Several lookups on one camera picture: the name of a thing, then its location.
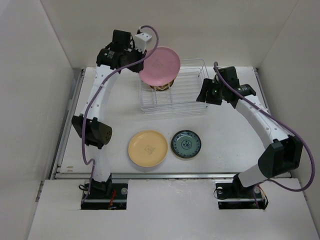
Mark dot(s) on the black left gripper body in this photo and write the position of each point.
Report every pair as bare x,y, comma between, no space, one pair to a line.
133,56

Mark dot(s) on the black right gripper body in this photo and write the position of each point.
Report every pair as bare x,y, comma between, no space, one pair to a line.
215,94

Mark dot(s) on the pink plastic plate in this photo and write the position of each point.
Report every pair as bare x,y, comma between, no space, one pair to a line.
161,67

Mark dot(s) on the blue patterned ceramic plate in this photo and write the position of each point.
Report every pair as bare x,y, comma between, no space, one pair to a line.
186,144

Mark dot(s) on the yellow plastic plate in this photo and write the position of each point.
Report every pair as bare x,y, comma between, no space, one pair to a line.
148,148

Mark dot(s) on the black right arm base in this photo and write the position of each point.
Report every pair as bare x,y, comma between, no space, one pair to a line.
231,195

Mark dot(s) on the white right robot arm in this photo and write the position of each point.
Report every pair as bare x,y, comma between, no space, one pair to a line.
282,151

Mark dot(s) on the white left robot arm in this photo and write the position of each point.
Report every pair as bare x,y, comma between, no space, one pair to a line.
125,51

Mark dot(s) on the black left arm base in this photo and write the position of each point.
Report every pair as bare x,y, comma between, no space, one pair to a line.
109,195

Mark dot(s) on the white wire dish rack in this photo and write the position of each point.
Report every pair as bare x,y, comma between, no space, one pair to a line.
180,99

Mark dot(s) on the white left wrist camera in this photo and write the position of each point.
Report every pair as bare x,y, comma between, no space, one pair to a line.
141,41

